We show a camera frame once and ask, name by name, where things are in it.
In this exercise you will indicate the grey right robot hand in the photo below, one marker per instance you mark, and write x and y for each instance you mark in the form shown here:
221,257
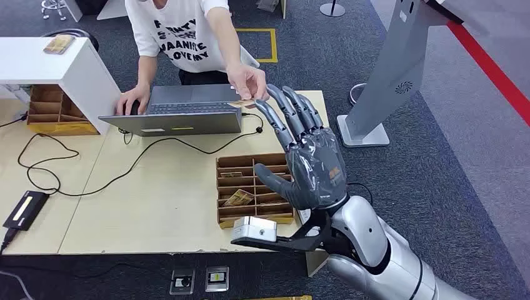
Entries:
314,165

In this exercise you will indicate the person's right hand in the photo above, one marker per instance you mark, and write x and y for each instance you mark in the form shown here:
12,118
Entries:
132,94

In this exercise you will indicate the person's left hand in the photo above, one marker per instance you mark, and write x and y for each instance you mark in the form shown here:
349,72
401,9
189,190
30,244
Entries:
248,80

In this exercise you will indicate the gold ID card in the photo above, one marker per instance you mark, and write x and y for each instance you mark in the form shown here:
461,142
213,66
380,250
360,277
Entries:
242,103

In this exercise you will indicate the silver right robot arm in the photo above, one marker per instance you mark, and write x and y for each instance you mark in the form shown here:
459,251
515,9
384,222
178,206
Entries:
360,232

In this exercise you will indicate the person's right forearm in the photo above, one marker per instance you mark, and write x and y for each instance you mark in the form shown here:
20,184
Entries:
147,72

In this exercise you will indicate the person's left forearm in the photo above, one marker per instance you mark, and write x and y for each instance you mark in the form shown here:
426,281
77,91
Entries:
225,41

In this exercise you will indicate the person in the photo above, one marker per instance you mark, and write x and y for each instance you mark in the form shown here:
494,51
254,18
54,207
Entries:
182,41

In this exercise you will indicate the brown cardboard card organizer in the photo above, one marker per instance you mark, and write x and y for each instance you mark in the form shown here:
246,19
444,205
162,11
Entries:
240,163
45,109

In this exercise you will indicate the gold card lying slanted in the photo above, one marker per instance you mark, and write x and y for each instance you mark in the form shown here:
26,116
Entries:
238,198

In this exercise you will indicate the small card in slot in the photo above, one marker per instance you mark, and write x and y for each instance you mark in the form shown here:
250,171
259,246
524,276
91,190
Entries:
231,174

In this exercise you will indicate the black reader box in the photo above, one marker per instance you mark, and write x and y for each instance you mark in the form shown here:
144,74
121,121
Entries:
25,211

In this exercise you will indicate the yellow floor tape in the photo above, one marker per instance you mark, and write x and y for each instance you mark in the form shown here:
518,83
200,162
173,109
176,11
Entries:
273,45

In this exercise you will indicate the white shelf unit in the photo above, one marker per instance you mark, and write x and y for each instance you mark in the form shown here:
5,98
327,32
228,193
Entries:
82,78

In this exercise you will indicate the grey laptop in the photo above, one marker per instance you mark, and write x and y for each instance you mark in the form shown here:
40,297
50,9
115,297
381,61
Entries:
178,124

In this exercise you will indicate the black round stool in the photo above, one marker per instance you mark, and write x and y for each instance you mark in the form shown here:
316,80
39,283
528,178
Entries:
92,39

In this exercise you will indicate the round ringed base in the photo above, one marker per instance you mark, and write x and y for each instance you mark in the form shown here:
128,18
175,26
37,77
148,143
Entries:
354,94

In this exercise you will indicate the stack of gold cards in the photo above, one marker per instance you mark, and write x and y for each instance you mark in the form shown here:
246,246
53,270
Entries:
58,44

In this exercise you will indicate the wooden table leg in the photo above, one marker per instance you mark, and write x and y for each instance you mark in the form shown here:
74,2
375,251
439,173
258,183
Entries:
314,263

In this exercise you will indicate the white furniture panel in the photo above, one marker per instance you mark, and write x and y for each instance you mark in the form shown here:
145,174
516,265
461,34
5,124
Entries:
74,10

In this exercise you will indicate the grey stanchion base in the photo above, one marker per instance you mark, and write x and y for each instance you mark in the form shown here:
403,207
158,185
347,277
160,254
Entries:
332,10

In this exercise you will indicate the chrome chair base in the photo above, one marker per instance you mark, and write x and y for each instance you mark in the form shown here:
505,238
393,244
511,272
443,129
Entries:
54,6

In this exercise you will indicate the grey kiosk stand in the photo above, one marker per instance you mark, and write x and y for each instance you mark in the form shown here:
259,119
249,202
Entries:
393,74

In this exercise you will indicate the yellow strip object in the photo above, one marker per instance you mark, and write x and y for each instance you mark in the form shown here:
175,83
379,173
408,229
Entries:
277,297

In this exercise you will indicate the floor socket with label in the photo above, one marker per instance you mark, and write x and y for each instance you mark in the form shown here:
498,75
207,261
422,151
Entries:
217,278

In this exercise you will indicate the floor socket with round plug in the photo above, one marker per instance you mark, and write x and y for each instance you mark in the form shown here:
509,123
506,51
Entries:
182,282

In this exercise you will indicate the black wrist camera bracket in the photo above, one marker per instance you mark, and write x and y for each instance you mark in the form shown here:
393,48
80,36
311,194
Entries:
298,244

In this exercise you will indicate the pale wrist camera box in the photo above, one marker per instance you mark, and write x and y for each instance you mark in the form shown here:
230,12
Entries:
254,228

